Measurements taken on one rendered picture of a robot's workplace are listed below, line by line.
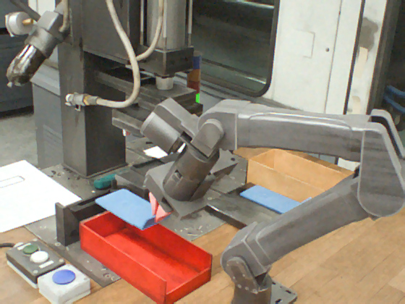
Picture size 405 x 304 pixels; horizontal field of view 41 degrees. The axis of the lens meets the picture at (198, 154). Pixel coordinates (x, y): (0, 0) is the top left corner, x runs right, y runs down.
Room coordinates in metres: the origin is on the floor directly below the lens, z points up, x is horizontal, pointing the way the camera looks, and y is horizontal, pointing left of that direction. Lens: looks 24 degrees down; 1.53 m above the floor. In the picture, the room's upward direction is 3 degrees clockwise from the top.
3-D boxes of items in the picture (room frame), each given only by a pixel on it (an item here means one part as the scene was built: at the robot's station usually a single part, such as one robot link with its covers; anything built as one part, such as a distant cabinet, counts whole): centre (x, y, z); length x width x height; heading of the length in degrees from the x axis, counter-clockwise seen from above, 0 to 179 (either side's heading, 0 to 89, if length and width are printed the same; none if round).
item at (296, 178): (1.21, -0.26, 0.93); 0.25 x 0.13 x 0.08; 48
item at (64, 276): (0.78, 0.23, 0.93); 0.04 x 0.04 x 0.02
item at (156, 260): (0.87, 0.10, 0.93); 0.25 x 0.12 x 0.06; 48
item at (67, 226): (0.95, 0.25, 0.95); 0.06 x 0.03 x 0.09; 138
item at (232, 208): (1.11, -0.14, 0.91); 0.17 x 0.16 x 0.02; 138
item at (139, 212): (0.89, 0.12, 1.02); 0.15 x 0.07 x 0.03; 48
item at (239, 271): (0.75, -0.10, 1.00); 0.09 x 0.06 x 0.06; 158
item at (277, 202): (1.12, -0.19, 0.93); 0.15 x 0.07 x 0.03; 49
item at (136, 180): (1.13, 0.08, 0.98); 0.20 x 0.10 x 0.01; 138
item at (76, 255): (1.21, 0.12, 0.88); 0.65 x 0.50 x 0.03; 138
